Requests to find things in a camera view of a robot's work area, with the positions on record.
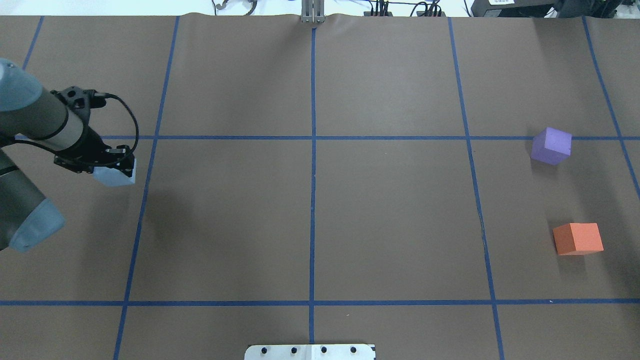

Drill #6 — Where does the black power brick box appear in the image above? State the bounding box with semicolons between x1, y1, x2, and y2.
470;0;556;18

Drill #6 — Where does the purple foam block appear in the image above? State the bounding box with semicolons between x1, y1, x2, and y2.
530;127;573;166

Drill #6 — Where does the light blue foam block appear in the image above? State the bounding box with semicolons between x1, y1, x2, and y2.
93;159;137;187

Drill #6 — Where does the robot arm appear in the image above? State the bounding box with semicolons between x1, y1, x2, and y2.
0;58;140;253

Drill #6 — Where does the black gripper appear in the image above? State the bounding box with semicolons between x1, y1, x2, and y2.
54;127;131;174

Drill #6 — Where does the orange foam block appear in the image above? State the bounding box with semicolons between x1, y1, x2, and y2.
551;222;604;256

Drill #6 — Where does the aluminium frame post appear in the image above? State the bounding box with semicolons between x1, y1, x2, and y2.
301;0;326;24

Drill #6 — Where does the brown paper table mat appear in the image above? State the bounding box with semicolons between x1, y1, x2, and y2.
1;13;639;360

